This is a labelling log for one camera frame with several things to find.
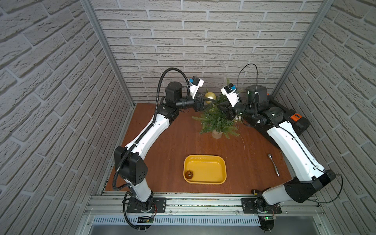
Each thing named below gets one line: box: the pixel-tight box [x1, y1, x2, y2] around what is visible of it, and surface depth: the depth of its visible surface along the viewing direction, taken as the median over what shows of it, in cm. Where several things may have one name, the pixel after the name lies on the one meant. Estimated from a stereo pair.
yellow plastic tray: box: [183, 154, 227, 186], surface depth 87 cm
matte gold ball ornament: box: [204, 91, 217, 104], surface depth 67 cm
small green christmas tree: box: [191, 92, 240, 140], surface depth 82 cm
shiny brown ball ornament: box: [185, 170, 194, 180], surface depth 83 cm
